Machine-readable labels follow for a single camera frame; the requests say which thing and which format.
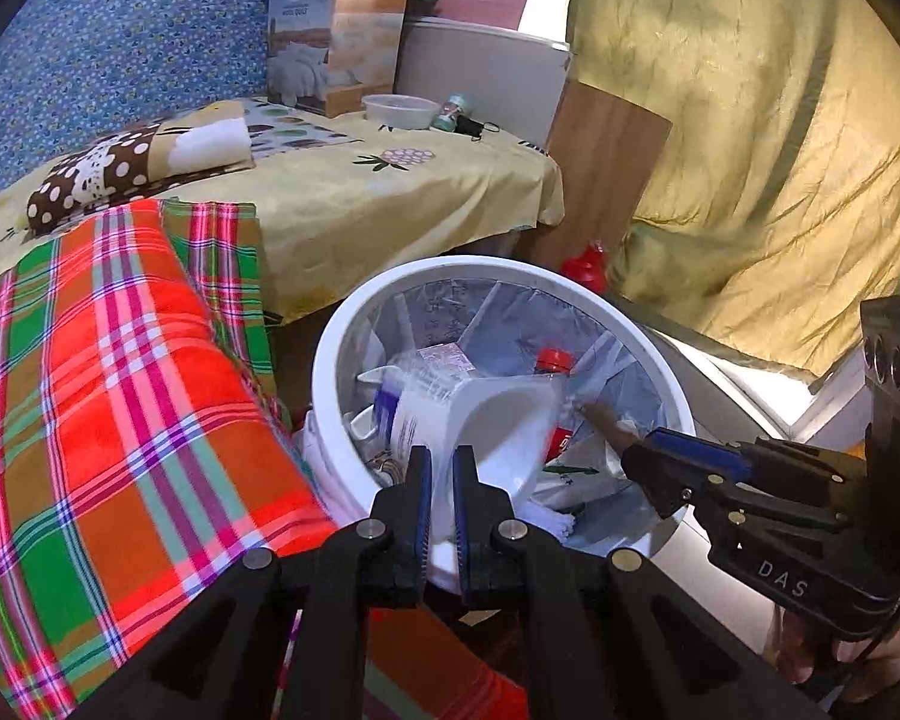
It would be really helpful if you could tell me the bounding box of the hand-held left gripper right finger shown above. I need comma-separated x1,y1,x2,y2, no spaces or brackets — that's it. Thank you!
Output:
452,445,818,720

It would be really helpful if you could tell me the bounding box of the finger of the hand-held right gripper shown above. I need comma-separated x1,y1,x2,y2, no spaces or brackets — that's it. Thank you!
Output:
645,427,847,488
621,442,848,533

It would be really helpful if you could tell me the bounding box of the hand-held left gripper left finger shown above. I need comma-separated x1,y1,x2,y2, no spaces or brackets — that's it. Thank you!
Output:
82,446,434,720

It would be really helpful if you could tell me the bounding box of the brown snack wrapper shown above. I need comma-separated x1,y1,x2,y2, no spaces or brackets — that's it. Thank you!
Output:
581,401,638,451

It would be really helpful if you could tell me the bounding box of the short sleeve of white cups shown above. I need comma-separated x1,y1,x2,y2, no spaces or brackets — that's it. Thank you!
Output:
525,506,582,548

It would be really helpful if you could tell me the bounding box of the white paper cup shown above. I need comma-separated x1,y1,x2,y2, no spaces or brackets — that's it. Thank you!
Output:
375,375,571,533

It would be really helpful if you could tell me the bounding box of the clear bottle with red cap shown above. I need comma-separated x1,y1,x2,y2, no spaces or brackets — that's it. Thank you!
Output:
532,347,582,466

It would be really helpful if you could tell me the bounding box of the white round bin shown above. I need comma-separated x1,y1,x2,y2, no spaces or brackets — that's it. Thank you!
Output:
311,255,697,593

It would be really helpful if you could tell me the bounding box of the translucent bin liner bag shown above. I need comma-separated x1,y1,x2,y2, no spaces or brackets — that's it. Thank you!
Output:
304,277,668,556

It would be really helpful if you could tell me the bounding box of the red plastic container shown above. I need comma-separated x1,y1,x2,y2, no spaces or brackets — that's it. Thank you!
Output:
561,240,612,293

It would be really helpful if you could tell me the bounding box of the wooden board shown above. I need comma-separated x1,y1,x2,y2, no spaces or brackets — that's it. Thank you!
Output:
521,79,674,271

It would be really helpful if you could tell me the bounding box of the yellow printed bed sheet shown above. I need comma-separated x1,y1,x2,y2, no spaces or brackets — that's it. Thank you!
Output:
0,96,565,323

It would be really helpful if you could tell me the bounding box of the yellow-green curtain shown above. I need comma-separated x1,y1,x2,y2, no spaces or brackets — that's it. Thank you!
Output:
570,0,900,376

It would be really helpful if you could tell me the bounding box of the red green plaid blanket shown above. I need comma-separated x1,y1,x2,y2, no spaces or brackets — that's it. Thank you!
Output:
0,199,530,720

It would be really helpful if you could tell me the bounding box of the small green bottle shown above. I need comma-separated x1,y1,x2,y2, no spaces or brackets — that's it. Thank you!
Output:
431,94,473,132

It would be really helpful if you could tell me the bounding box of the white cabinet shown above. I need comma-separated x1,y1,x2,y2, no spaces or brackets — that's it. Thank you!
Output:
394,15,571,147

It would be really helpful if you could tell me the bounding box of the brown polka dot pillow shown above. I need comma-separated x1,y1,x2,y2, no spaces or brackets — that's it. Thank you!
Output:
26,101,254,237

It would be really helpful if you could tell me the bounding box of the printed cardboard quilt box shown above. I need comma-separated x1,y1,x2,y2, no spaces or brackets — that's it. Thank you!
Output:
259,0,445,119

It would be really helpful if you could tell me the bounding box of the blue floral headboard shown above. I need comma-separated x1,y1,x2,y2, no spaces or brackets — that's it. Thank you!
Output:
0,0,361,200

